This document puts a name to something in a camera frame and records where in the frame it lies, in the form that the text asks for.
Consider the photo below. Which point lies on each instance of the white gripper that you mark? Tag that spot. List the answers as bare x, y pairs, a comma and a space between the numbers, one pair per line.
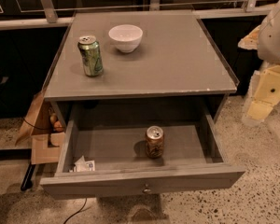
274, 37

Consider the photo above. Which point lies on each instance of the orange soda can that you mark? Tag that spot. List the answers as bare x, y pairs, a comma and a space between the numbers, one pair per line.
154, 141

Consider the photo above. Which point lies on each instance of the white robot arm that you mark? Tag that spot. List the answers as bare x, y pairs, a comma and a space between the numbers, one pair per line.
269, 42

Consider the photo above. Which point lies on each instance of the grey cabinet with counter top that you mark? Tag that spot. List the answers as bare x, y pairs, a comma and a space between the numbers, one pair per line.
174, 58

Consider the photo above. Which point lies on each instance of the open grey top drawer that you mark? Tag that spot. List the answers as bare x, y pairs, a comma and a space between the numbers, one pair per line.
114, 136

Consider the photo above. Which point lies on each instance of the round metal drawer knob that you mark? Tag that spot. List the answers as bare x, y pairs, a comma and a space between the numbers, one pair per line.
146, 189

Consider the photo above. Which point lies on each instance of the green soda can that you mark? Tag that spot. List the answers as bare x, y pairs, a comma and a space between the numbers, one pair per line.
91, 56

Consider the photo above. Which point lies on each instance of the white paper packet in drawer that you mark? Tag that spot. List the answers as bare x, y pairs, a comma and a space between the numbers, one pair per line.
81, 165

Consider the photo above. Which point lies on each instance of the white ceramic bowl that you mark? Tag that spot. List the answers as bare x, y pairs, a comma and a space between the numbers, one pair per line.
126, 37

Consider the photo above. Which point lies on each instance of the brown cardboard box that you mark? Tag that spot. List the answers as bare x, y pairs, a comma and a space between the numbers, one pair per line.
39, 127

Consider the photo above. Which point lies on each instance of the black bar on floor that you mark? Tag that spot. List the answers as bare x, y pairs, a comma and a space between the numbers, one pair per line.
27, 181

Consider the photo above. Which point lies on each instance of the metal railing frame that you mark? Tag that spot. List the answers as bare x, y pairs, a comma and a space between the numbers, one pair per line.
49, 6

